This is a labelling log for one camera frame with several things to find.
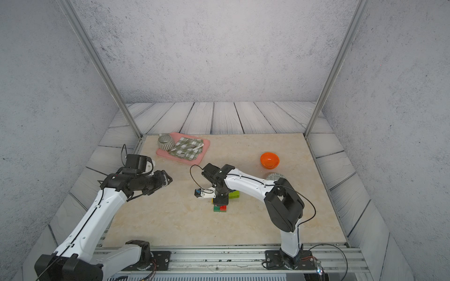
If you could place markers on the orange plastic bowl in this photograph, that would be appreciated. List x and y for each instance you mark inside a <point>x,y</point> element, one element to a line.
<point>269,160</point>

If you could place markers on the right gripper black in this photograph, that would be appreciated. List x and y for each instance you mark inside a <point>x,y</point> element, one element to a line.
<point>220,202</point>

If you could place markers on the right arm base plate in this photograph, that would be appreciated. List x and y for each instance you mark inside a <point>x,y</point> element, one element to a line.
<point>277,260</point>

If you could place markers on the right aluminium frame post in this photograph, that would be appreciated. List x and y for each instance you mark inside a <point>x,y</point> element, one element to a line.
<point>350,34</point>

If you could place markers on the aluminium frame post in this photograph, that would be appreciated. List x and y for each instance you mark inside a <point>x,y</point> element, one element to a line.
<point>78,28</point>
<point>350,34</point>

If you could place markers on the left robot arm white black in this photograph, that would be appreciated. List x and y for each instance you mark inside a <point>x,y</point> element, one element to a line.
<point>73,259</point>

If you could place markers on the left aluminium frame post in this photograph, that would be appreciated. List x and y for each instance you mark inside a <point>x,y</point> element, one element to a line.
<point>78,28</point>

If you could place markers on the striped ceramic cup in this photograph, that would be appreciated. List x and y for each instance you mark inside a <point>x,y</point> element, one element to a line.
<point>166,142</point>

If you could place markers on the front aluminium rail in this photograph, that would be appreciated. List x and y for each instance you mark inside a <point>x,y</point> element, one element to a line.
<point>333,262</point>

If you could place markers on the green checkered cloth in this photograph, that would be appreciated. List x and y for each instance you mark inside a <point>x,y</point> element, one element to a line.
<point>180,148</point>

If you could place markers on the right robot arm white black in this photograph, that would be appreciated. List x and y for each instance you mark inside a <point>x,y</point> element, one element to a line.
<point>283,203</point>

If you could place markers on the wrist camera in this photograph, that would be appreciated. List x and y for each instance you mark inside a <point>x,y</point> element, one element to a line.
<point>205,193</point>
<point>149,165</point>

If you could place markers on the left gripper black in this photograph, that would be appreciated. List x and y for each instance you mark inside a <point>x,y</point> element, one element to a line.
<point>162,180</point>

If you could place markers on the lime long lego brick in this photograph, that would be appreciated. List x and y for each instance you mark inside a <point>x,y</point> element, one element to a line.
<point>234,195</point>

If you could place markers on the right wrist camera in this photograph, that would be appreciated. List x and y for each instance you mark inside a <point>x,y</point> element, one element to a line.
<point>205,193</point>

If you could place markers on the white utensil on cloth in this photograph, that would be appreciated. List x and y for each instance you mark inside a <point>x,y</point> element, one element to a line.
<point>193,148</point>

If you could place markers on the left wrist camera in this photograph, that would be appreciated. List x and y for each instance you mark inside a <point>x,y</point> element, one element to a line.
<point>149,165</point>

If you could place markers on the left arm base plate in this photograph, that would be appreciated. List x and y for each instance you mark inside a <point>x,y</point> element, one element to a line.
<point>160,260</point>

